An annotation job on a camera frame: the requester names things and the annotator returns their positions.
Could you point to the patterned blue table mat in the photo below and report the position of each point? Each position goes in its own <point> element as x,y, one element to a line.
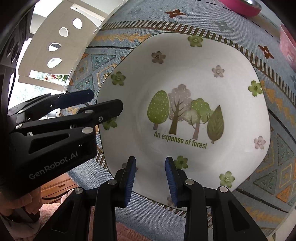
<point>268,194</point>

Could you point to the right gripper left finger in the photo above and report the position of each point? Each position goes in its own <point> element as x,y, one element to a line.
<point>72,219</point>

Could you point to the forest print square plate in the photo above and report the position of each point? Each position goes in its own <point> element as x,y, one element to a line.
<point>201,105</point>

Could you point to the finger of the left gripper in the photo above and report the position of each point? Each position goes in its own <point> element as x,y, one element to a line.
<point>57,101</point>
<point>28,119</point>

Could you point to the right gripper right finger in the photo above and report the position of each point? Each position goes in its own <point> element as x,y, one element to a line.
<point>230,219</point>

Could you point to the person's left hand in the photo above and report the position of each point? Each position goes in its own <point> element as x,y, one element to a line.
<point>23,210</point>

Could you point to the pink steel bowl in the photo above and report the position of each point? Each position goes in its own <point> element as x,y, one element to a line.
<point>248,8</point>

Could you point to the white chair with holes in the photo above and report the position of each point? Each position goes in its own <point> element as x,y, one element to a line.
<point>59,43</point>

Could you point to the pink cartoon bowl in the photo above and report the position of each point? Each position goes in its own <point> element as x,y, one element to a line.
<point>287,46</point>

